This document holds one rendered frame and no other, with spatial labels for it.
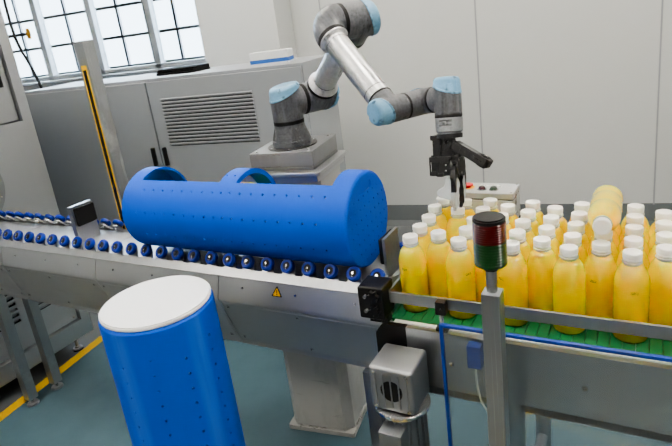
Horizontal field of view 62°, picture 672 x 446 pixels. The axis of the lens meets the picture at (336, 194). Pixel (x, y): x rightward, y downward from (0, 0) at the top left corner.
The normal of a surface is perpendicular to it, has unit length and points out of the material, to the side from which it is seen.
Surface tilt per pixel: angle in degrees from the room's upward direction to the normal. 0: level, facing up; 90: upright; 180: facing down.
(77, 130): 90
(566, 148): 90
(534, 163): 90
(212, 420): 90
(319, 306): 70
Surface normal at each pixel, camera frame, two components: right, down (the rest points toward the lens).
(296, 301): -0.48, -0.02
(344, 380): 0.43, 0.22
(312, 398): -0.33, 0.32
